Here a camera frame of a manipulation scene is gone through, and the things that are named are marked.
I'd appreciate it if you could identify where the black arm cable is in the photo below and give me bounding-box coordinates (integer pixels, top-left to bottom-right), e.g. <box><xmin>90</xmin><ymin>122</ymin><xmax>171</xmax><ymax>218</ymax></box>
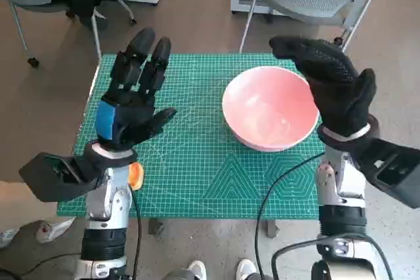
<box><xmin>271</xmin><ymin>233</ymin><xmax>395</xmax><ymax>280</ymax></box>
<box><xmin>255</xmin><ymin>152</ymin><xmax>326</xmax><ymax>280</ymax></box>
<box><xmin>126</xmin><ymin>184</ymin><xmax>142</xmax><ymax>280</ymax></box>

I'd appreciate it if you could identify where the pink bowl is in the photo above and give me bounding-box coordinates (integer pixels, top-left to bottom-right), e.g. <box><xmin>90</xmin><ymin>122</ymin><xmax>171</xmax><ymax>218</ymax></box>
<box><xmin>222</xmin><ymin>66</ymin><xmax>320</xmax><ymax>152</ymax></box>

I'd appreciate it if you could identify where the white shoe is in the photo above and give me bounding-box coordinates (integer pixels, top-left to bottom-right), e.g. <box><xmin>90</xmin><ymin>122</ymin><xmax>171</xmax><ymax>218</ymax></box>
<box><xmin>236</xmin><ymin>259</ymin><xmax>259</xmax><ymax>280</ymax></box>
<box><xmin>188</xmin><ymin>260</ymin><xmax>207</xmax><ymax>280</ymax></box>

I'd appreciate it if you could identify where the grey table leg bracket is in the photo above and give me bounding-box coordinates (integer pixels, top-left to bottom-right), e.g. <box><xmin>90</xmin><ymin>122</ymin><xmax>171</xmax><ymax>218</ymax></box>
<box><xmin>266</xmin><ymin>219</ymin><xmax>280</xmax><ymax>239</ymax></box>
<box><xmin>149</xmin><ymin>218</ymin><xmax>165</xmax><ymax>237</ymax></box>

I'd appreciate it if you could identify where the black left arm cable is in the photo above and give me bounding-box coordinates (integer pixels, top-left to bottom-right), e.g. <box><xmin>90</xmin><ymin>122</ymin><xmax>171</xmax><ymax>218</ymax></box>
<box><xmin>126</xmin><ymin>184</ymin><xmax>142</xmax><ymax>280</ymax></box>

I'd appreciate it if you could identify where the green cutting mat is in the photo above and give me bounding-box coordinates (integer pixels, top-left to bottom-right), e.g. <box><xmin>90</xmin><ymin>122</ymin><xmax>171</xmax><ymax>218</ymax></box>
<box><xmin>57</xmin><ymin>52</ymin><xmax>326</xmax><ymax>219</ymax></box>

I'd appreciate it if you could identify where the black floor cable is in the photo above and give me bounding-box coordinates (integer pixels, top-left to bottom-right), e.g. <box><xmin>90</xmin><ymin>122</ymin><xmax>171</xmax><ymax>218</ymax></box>
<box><xmin>0</xmin><ymin>249</ymin><xmax>83</xmax><ymax>277</ymax></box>

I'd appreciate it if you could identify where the long twisted bread loaf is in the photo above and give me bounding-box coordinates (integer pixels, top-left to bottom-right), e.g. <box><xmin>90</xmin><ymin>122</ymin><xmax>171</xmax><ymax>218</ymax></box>
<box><xmin>128</xmin><ymin>161</ymin><xmax>144</xmax><ymax>191</ymax></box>

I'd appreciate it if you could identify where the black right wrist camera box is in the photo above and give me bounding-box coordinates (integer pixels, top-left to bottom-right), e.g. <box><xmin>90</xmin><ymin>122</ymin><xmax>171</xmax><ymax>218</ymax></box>
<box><xmin>354</xmin><ymin>137</ymin><xmax>420</xmax><ymax>209</ymax></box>

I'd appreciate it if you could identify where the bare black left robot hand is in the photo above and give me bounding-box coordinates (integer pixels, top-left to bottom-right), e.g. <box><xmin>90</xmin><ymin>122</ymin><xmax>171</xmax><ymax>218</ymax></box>
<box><xmin>94</xmin><ymin>27</ymin><xmax>178</xmax><ymax>150</ymax></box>

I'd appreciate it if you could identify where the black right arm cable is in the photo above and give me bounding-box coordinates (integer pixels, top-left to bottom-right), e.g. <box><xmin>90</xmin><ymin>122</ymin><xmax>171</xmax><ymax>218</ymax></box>
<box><xmin>255</xmin><ymin>152</ymin><xmax>326</xmax><ymax>280</ymax></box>
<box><xmin>271</xmin><ymin>233</ymin><xmax>395</xmax><ymax>280</ymax></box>

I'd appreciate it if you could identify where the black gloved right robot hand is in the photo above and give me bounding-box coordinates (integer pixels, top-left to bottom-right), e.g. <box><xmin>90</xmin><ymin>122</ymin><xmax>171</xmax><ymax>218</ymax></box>
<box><xmin>268</xmin><ymin>36</ymin><xmax>377</xmax><ymax>138</ymax></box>

